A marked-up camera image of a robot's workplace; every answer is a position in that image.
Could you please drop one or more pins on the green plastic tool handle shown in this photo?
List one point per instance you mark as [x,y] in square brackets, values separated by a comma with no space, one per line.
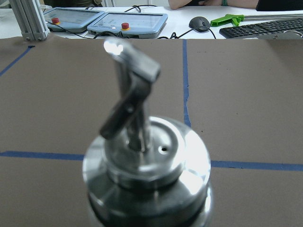
[227,19]

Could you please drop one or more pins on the black computer keyboard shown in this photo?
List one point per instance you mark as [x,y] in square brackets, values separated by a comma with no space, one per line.
[265,28]

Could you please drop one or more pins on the glass sauce bottle metal spout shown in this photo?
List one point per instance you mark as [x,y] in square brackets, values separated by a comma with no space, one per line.
[142,170]

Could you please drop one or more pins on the left teach pendant tablet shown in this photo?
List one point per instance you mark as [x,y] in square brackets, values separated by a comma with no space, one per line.
[71,20]

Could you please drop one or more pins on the teach pendant tablet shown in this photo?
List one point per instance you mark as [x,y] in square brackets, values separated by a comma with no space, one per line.
[139,25]
[71,20]

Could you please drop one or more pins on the standing person dark clothes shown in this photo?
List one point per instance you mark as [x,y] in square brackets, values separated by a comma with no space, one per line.
[73,3]

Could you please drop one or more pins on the seated person grey shirt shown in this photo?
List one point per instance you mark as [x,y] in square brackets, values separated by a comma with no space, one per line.
[249,4]

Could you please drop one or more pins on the aluminium frame post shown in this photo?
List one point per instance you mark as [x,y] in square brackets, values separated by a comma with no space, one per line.
[30,20]

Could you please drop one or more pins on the right teach pendant tablet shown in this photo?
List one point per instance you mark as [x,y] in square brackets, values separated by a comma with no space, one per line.
[139,25]

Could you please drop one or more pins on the black computer mouse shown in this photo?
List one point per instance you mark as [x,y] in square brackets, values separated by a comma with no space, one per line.
[200,24]

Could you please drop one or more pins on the black computer monitor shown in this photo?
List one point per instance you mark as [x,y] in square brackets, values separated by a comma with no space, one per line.
[279,5]

